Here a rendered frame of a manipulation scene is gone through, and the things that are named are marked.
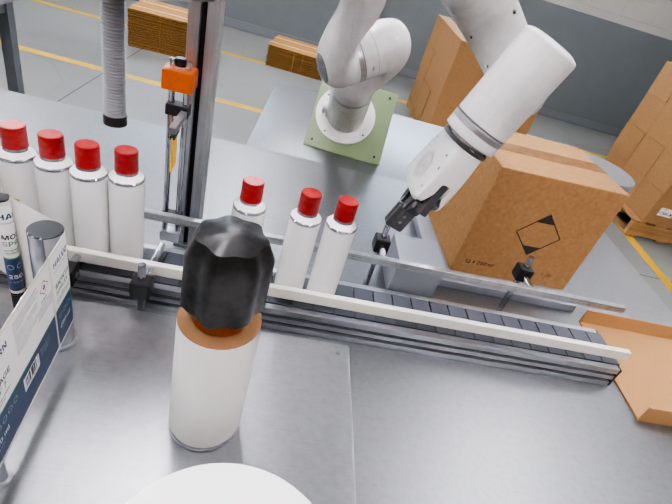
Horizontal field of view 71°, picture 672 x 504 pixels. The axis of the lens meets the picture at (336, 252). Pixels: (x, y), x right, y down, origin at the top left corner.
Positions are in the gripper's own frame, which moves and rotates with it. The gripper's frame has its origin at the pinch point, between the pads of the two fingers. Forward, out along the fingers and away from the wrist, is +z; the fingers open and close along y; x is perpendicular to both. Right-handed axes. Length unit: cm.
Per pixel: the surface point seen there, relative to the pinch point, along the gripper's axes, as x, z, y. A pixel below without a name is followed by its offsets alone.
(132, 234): -34.2, 25.7, 1.5
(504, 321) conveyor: 33.8, 8.5, -2.4
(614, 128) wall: 406, -43, -521
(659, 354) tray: 75, -1, -7
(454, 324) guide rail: 20.3, 10.5, 4.2
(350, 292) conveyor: 4.0, 19.2, -2.5
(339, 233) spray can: -7.3, 6.6, 2.7
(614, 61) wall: 336, -96, -524
